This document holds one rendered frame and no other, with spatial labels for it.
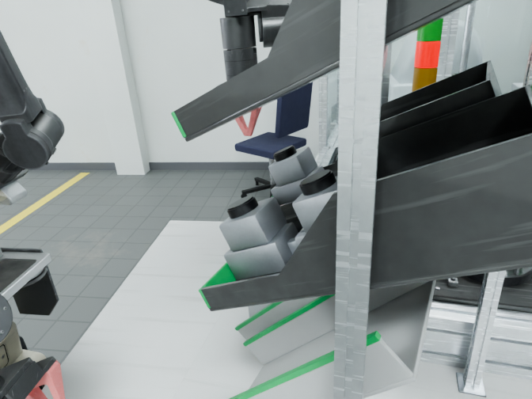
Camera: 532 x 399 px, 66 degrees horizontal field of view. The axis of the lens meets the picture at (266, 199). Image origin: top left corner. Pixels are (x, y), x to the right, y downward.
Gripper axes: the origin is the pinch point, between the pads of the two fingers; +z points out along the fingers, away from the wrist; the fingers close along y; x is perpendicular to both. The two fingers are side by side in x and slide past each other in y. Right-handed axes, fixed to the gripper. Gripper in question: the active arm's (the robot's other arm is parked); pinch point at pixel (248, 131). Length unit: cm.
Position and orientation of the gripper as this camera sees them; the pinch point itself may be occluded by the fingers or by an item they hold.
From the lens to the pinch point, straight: 76.6
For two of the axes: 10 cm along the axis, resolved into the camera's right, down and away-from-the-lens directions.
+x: -9.5, -0.6, 2.9
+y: 2.9, -4.3, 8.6
